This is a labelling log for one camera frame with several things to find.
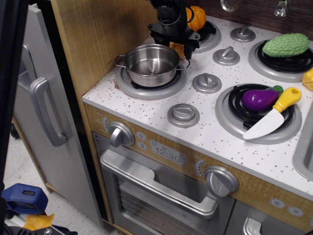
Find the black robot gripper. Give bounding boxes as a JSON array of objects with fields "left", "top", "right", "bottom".
[{"left": 148, "top": 0, "right": 200, "bottom": 60}]

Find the yellow toy corn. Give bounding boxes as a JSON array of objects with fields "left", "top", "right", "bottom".
[{"left": 169, "top": 42, "right": 185, "bottom": 57}]

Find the back left stove burner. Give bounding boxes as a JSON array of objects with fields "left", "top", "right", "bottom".
[{"left": 193, "top": 21, "right": 222, "bottom": 54}]

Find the stove burner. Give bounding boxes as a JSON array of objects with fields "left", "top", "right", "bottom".
[
  {"left": 215, "top": 84, "right": 302, "bottom": 144},
  {"left": 193, "top": 21, "right": 222, "bottom": 54},
  {"left": 248, "top": 40, "right": 313, "bottom": 83},
  {"left": 115, "top": 67, "right": 187, "bottom": 100}
]

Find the front left stove burner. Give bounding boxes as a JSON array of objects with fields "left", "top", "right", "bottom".
[{"left": 115, "top": 67, "right": 187, "bottom": 100}]

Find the front right stove burner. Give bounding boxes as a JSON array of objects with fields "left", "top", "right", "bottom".
[{"left": 215, "top": 84, "right": 302, "bottom": 144}]

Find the back right stove burner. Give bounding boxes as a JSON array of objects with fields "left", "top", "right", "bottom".
[{"left": 248, "top": 40, "right": 313, "bottom": 83}]

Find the silver steel pot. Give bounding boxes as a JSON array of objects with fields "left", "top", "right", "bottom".
[{"left": 114, "top": 44, "right": 186, "bottom": 87}]

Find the orange toy pumpkin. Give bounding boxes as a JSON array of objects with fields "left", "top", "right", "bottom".
[{"left": 186, "top": 6, "right": 206, "bottom": 32}]

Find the grey stovetop knob middle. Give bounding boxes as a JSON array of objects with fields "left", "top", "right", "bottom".
[{"left": 192, "top": 73, "right": 222, "bottom": 94}]

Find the grey stovetop knob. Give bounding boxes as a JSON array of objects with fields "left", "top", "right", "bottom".
[
  {"left": 167, "top": 103, "right": 200, "bottom": 128},
  {"left": 192, "top": 73, "right": 222, "bottom": 94},
  {"left": 230, "top": 25, "right": 256, "bottom": 43},
  {"left": 213, "top": 47, "right": 240, "bottom": 66}
]

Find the grey stovetop knob upper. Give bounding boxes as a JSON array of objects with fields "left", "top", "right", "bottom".
[{"left": 213, "top": 47, "right": 240, "bottom": 66}]

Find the hanging silver spoon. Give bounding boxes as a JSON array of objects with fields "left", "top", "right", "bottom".
[{"left": 220, "top": 0, "right": 242, "bottom": 12}]

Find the grey stovetop knob back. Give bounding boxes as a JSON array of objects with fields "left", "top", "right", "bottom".
[{"left": 230, "top": 25, "right": 256, "bottom": 43}]

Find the grey stovetop knob front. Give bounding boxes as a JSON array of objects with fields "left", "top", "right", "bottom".
[{"left": 167, "top": 103, "right": 200, "bottom": 128}]

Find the purple toy eggplant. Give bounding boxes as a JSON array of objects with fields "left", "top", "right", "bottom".
[{"left": 241, "top": 85, "right": 284, "bottom": 111}]

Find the left silver oven dial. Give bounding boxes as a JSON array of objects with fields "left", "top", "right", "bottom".
[{"left": 108, "top": 121, "right": 134, "bottom": 148}]

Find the silver oven dial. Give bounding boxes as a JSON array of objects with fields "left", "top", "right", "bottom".
[
  {"left": 108, "top": 121, "right": 134, "bottom": 148},
  {"left": 204, "top": 165, "right": 239, "bottom": 197}
]

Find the oven clock display panel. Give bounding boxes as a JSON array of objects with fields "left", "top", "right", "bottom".
[{"left": 150, "top": 140, "right": 187, "bottom": 166}]

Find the green toy bitter gourd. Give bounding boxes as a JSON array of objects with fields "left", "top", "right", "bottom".
[{"left": 262, "top": 33, "right": 310, "bottom": 58}]

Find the hanging silver utensil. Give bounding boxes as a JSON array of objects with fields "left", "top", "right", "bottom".
[{"left": 274, "top": 0, "right": 290, "bottom": 18}]

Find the yellow toy pepper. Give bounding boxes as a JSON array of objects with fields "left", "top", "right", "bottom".
[{"left": 302, "top": 68, "right": 313, "bottom": 91}]

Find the right silver oven dial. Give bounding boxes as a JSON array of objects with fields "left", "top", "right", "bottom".
[{"left": 204, "top": 165, "right": 239, "bottom": 197}]

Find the grey toy fridge door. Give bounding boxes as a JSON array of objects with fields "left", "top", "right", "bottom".
[{"left": 14, "top": 5, "right": 103, "bottom": 226}]

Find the grey oven door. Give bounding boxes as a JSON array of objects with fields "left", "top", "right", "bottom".
[{"left": 93, "top": 133, "right": 234, "bottom": 235}]

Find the grey sink basin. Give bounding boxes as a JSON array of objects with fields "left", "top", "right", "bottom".
[{"left": 292, "top": 104, "right": 313, "bottom": 181}]

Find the black caster wheel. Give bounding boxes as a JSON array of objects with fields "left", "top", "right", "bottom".
[{"left": 10, "top": 122, "right": 20, "bottom": 140}]

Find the grey lower cabinet door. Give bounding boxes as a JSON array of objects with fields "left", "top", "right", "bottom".
[{"left": 225, "top": 201, "right": 305, "bottom": 235}]

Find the blue clamp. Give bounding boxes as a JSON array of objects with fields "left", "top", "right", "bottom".
[{"left": 1, "top": 183, "right": 48, "bottom": 215}]

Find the yellow tape piece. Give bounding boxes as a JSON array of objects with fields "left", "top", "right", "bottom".
[{"left": 23, "top": 214, "right": 55, "bottom": 231}]

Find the yellow handled toy knife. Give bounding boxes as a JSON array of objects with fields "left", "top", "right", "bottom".
[{"left": 243, "top": 87, "right": 302, "bottom": 140}]

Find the silver oven door handle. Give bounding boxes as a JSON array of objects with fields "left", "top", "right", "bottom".
[{"left": 100, "top": 150, "right": 218, "bottom": 219}]

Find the silver fridge door handle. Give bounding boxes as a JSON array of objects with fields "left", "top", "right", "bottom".
[{"left": 29, "top": 76, "right": 71, "bottom": 147}]

